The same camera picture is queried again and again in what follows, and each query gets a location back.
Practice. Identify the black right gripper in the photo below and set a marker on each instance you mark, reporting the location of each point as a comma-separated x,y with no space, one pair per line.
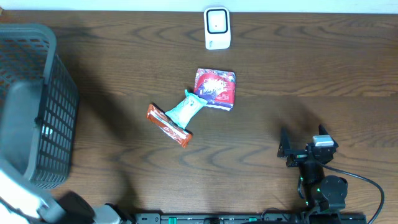
302,155

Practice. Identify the purple red snack packet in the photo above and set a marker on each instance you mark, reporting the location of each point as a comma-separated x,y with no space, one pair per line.
217,87

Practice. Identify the teal snack packet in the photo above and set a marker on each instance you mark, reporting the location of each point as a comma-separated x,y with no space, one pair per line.
186,109

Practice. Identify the orange snack bar wrapper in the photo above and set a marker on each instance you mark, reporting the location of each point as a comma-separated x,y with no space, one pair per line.
171,129

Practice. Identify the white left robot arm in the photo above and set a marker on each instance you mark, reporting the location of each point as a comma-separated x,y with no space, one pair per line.
46,205

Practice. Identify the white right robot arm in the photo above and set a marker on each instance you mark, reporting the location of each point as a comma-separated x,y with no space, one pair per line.
322,193

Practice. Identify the grey plastic mesh basket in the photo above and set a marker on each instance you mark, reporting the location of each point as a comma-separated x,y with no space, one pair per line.
39,105

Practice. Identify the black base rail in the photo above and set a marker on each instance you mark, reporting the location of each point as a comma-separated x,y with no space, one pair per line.
272,217

